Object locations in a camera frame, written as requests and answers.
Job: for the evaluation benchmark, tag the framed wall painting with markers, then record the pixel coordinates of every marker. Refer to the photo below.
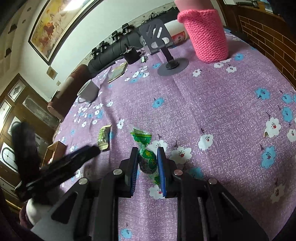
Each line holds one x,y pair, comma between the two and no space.
54,24

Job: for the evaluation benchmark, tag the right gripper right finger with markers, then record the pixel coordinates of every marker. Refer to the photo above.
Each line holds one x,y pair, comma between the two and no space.
166,168

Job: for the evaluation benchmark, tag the brown armchair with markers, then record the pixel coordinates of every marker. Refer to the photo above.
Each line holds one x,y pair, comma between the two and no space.
62,100

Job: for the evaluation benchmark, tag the black small cup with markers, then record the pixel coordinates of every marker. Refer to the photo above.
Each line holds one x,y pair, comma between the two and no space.
131,54

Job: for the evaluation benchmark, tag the purple floral tablecloth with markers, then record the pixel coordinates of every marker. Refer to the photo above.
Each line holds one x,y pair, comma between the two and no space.
233,120

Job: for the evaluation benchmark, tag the black leather sofa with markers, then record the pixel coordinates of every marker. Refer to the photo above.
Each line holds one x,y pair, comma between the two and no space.
106,54

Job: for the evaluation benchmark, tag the cardboard tray box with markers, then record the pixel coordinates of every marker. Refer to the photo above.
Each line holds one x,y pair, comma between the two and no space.
53,153

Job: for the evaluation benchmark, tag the white mug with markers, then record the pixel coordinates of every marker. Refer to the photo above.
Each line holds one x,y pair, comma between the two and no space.
89,91

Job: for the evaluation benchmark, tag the white gloved left hand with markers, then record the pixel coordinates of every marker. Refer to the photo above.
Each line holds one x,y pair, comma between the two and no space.
36,208

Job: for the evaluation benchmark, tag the small booklet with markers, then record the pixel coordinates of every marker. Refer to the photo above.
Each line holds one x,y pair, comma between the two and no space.
117,72

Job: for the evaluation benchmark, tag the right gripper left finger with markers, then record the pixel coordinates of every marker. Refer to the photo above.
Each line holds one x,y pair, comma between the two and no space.
129,167

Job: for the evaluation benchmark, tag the black phone stand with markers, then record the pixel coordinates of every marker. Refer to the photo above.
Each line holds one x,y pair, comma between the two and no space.
158,39

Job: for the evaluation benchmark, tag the pink knitted bottle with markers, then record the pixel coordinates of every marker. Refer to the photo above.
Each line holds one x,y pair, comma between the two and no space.
205,29

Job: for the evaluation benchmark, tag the green candy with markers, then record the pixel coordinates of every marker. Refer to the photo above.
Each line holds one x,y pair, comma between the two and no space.
147,159

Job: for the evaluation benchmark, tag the wooden glass door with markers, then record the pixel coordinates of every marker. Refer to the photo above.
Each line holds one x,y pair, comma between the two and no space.
21,103

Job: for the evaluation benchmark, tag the small green snack packet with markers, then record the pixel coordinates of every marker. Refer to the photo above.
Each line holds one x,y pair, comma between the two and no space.
103,138

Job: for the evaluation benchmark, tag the white round container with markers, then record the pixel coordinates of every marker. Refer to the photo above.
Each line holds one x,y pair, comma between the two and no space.
177,31

